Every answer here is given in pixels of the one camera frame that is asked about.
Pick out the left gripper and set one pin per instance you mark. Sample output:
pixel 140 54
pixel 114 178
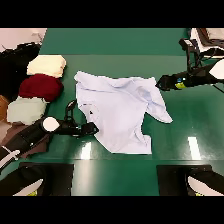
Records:
pixel 78 129

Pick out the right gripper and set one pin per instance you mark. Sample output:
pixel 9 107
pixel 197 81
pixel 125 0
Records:
pixel 170 82

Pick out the light blue shirt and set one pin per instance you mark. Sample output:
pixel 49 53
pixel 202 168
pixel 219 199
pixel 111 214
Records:
pixel 120 110

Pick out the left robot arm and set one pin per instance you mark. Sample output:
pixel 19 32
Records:
pixel 28 135

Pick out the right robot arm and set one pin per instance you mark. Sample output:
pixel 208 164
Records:
pixel 205 76

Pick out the dark brown garment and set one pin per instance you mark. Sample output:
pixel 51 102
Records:
pixel 35 149

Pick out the white garment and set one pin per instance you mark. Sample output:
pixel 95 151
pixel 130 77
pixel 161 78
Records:
pixel 195 36

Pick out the pale green garment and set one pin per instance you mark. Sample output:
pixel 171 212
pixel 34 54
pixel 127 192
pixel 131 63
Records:
pixel 26 110

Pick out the dark red garment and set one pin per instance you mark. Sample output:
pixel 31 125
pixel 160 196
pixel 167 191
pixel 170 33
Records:
pixel 40 87

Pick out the dark striped garment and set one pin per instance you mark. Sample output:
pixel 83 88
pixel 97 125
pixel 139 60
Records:
pixel 213 43

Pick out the cream garment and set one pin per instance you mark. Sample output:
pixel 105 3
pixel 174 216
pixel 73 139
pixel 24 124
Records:
pixel 46 65

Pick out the orange-brown garment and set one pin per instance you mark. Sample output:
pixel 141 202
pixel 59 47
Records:
pixel 3 108

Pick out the black garment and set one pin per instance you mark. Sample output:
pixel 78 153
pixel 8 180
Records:
pixel 15 71

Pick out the pale pink garment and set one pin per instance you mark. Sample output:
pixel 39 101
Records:
pixel 18 37

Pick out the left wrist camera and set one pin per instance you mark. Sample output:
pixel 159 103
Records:
pixel 70 107

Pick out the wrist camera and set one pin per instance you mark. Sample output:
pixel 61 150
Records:
pixel 70 107
pixel 187 44

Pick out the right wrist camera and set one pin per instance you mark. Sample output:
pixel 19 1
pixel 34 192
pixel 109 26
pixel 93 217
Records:
pixel 187 44

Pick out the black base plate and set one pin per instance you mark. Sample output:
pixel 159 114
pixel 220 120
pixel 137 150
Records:
pixel 60 178
pixel 171 180

